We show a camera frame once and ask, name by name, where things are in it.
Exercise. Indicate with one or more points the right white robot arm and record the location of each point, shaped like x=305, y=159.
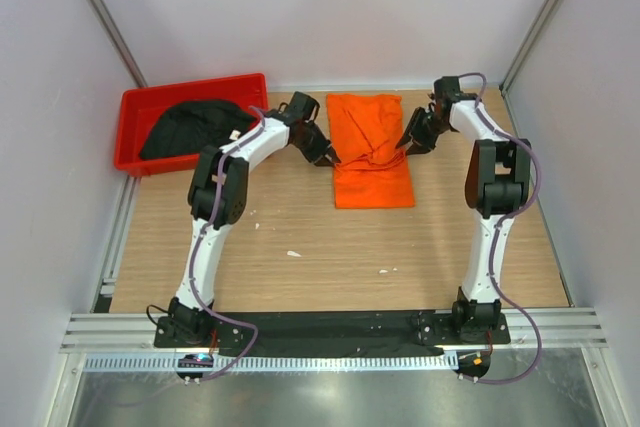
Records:
x=496, y=189

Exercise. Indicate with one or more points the red plastic bin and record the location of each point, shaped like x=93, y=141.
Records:
x=141, y=108

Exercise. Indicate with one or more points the black t shirt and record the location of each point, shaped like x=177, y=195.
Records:
x=189, y=126

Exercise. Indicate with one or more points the slotted cable duct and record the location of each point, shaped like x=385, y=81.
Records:
x=200, y=362

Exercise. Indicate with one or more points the aluminium frame rail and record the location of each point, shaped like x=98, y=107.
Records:
x=559, y=328

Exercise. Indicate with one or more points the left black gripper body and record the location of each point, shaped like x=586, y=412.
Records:
x=312, y=143

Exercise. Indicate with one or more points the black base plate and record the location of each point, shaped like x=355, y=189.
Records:
x=275, y=329

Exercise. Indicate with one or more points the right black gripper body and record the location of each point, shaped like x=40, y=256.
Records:
x=429, y=128

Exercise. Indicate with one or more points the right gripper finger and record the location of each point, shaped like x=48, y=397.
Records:
x=415, y=148
x=414, y=126

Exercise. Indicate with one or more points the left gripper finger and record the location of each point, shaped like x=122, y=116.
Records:
x=323, y=161
x=327, y=149

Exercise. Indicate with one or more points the orange t shirt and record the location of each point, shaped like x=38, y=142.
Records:
x=372, y=172

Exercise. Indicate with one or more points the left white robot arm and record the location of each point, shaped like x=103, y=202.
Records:
x=217, y=197

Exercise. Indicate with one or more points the left corner aluminium post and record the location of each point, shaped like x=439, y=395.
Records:
x=113, y=33

